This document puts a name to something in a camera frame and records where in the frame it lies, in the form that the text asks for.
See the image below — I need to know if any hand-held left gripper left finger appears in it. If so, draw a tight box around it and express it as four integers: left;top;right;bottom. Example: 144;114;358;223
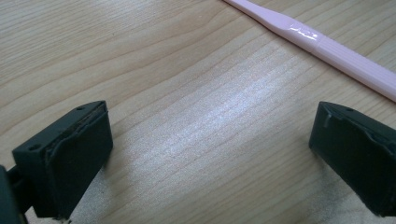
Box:
12;100;114;220

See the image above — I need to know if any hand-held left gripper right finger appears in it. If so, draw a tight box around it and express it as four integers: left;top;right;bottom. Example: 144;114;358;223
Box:
308;101;396;217

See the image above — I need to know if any pink toothbrush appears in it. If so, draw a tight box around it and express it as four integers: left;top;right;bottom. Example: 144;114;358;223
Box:
222;0;396;103

